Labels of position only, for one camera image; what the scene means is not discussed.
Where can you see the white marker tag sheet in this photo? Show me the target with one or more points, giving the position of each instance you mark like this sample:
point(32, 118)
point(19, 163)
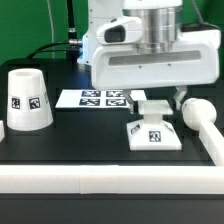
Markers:
point(86, 98)

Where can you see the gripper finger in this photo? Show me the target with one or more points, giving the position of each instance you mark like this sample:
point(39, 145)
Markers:
point(181, 91)
point(132, 104)

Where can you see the white left fence block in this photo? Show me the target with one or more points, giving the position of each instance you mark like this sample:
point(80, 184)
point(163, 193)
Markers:
point(2, 132)

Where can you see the white lamp shade cone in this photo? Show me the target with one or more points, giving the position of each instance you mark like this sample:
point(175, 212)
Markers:
point(28, 107)

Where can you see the white lamp bulb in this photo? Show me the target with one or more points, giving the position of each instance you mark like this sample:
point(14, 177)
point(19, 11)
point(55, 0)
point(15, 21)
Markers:
point(195, 111)

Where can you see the white lamp base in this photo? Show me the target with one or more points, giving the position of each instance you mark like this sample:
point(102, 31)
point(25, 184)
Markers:
point(152, 132)

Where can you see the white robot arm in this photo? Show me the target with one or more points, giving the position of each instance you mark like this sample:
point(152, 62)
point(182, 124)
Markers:
point(162, 24)

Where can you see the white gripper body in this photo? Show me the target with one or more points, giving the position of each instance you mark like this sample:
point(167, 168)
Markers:
point(117, 63)

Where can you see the white front fence bar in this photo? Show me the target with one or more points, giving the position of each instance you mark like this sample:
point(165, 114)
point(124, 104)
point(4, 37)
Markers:
point(113, 179)

